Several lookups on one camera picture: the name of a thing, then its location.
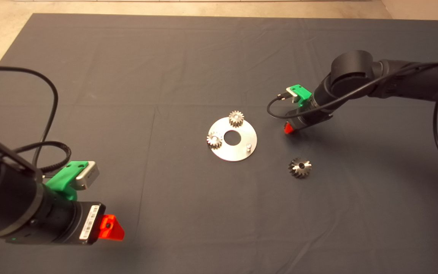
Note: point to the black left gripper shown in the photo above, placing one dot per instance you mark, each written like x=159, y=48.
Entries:
x=77, y=222

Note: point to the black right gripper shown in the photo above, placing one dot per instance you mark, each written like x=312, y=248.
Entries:
x=306, y=118

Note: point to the large steel gear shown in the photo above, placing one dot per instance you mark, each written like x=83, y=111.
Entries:
x=300, y=168

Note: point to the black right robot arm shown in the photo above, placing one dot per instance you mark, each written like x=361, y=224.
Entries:
x=352, y=70

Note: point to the small bright steel gear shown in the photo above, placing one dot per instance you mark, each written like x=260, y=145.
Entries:
x=214, y=140
x=236, y=118

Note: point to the round metal plate with hole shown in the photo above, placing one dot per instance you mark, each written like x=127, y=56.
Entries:
x=234, y=154

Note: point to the dark grey table cloth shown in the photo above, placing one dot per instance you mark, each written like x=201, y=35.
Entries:
x=165, y=76

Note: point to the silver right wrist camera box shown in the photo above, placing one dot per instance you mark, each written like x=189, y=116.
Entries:
x=292, y=92

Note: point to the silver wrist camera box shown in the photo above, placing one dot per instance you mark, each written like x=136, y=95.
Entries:
x=292, y=92
x=89, y=176

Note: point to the green right camera mount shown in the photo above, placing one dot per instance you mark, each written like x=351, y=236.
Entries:
x=302, y=92

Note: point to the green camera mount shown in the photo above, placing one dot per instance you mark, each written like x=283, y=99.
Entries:
x=63, y=179
x=302, y=92

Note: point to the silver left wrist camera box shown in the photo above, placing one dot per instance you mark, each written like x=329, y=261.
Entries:
x=89, y=176

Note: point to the green left camera mount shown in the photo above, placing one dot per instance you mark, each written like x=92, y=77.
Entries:
x=63, y=179

